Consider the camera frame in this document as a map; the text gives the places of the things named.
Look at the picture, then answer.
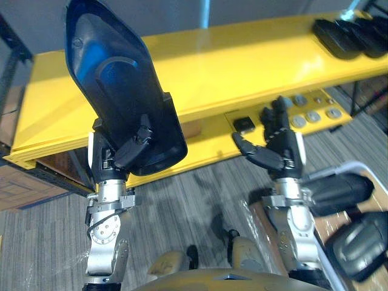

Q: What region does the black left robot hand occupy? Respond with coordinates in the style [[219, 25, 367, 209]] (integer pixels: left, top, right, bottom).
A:
[[87, 116, 155, 183]]

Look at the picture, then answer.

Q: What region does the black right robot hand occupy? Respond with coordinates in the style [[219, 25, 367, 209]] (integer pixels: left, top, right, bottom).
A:
[[232, 95, 306, 181]]

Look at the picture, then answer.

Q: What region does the large black plastic housing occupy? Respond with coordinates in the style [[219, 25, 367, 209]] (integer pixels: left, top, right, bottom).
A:
[[62, 0, 189, 177]]

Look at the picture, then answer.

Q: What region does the yellow lower shelf board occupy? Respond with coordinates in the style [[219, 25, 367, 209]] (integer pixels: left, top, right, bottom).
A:
[[125, 87, 354, 188]]

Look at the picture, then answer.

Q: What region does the small black square part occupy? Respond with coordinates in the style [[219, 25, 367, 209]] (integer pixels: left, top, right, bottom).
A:
[[232, 118, 256, 133]]

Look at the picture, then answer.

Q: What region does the white plastic bin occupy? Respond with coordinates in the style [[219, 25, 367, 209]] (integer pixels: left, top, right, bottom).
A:
[[299, 161, 388, 291]]

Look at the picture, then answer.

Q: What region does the brown cardboard box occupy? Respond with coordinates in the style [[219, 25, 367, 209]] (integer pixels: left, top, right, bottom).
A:
[[0, 164, 71, 212]]

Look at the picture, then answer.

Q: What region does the small cardboard box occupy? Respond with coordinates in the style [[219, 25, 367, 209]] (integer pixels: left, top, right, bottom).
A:
[[180, 121, 202, 139]]

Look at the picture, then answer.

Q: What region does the robot right leg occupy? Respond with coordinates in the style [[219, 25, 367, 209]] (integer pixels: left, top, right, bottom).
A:
[[229, 235, 266, 271]]

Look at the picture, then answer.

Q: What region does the robot leg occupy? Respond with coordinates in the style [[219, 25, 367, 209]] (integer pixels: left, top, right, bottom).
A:
[[229, 235, 266, 271], [147, 250, 186, 275]]

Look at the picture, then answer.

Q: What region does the robot left leg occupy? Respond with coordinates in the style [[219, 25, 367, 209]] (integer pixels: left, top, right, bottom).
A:
[[147, 250, 186, 275]]

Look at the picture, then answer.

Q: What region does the blue pole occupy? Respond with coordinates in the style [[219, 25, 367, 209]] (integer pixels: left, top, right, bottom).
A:
[[198, 0, 212, 30]]

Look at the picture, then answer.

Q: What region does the black shelf frame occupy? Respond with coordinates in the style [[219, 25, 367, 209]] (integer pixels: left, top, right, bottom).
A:
[[30, 150, 98, 195]]

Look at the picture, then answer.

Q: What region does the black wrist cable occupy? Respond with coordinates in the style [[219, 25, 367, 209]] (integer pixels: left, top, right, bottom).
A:
[[85, 212, 121, 241]]

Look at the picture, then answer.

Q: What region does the black metal rack frame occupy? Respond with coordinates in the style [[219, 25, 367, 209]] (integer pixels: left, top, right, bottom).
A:
[[0, 13, 34, 118]]

